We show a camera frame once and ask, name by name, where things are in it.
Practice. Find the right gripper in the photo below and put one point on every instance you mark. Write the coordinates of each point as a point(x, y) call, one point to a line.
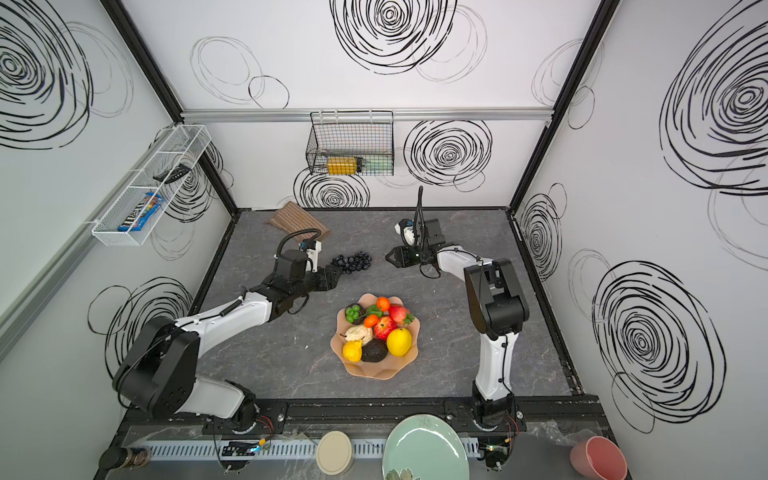
point(405, 256)

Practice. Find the brown folded cloth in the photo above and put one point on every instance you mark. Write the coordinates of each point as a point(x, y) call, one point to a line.
point(291, 218)

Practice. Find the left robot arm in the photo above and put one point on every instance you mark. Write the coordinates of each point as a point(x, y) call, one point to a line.
point(159, 374)

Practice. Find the pink wavy fruit bowl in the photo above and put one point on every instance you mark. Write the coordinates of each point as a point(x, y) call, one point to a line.
point(391, 365)

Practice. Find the dark fake avocado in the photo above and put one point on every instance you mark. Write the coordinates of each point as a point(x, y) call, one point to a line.
point(374, 351)

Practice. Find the orange fake tangerine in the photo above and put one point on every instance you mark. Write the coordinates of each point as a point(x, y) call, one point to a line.
point(383, 303)
point(371, 320)

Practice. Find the green fake lime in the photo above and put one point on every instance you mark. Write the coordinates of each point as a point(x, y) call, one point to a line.
point(374, 310)

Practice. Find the black remote control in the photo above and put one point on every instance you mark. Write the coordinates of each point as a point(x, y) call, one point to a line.
point(172, 175)

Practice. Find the black wire wall basket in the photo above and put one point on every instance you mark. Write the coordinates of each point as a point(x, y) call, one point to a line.
point(348, 133)

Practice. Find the blue candy packet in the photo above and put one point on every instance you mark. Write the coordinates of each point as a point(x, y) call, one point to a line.
point(149, 204)

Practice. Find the dark jar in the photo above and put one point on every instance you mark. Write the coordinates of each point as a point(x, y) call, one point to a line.
point(124, 457)

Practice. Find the red fake strawberry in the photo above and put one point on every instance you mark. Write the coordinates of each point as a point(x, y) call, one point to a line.
point(400, 314)

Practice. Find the beige fake pear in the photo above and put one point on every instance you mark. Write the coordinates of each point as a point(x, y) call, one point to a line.
point(359, 333)

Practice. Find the green item in basket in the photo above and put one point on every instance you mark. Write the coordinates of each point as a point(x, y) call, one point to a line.
point(377, 165)

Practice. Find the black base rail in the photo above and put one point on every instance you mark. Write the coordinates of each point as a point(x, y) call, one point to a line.
point(279, 416)

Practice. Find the large yellow fake lemon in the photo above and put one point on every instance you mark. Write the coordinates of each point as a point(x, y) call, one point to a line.
point(399, 342)

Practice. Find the white wire wall shelf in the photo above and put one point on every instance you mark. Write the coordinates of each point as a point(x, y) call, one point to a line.
point(185, 200)

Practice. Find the black fake grape bunch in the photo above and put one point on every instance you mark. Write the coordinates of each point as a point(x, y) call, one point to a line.
point(360, 261)

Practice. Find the yellow bottle in basket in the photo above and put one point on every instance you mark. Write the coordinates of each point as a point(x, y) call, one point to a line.
point(344, 165)

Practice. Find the small yellow fake lemon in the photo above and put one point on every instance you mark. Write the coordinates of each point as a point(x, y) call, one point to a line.
point(352, 351)

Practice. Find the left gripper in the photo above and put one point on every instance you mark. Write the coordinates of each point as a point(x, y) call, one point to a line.
point(321, 279)

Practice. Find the green plate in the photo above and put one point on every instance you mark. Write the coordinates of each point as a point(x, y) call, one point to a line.
point(424, 446)

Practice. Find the dark brown fake fig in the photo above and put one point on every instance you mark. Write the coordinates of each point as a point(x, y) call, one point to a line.
point(354, 314)

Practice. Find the beige round lid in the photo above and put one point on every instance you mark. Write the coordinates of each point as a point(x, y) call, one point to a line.
point(334, 453)

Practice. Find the red fake apple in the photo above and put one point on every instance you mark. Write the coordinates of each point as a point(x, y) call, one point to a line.
point(384, 327)

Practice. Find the pink cup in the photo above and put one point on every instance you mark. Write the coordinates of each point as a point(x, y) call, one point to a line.
point(599, 458)

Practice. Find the white cable duct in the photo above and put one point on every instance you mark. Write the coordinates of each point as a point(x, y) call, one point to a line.
point(205, 450)

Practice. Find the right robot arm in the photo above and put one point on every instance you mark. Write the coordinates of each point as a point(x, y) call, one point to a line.
point(497, 306)

